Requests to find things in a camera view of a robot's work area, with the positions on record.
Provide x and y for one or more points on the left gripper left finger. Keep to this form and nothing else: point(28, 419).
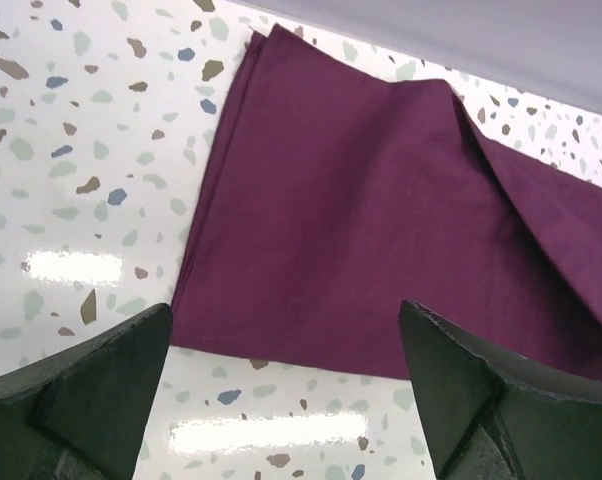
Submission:
point(81, 413)

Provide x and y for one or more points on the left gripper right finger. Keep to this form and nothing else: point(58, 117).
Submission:
point(490, 413)

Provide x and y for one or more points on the purple cloth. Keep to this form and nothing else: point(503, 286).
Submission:
point(331, 196)

